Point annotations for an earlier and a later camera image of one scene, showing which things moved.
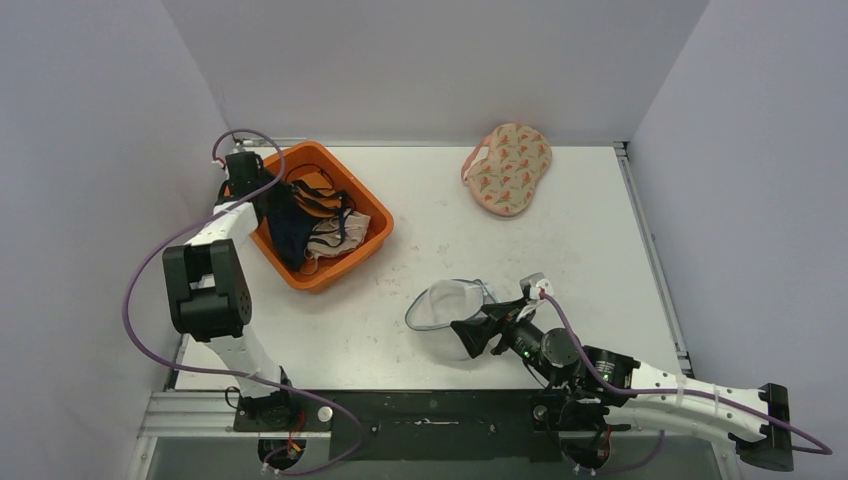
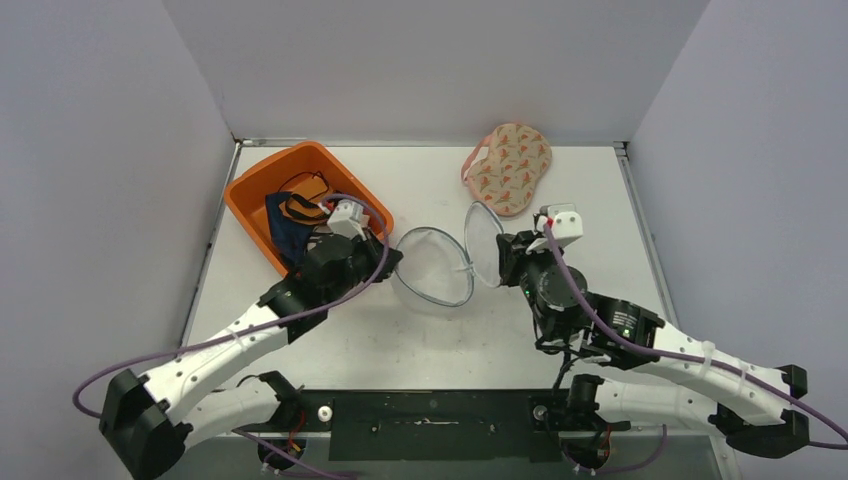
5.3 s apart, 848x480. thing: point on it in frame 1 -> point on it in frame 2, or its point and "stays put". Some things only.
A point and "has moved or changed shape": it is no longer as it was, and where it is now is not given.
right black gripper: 498,329 -> 512,251
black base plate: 492,425 stays put
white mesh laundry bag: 444,302 -> 441,269
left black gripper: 263,172 -> 385,271
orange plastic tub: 339,271 stays put
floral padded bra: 504,181 stays put
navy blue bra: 289,222 has moved or changed shape
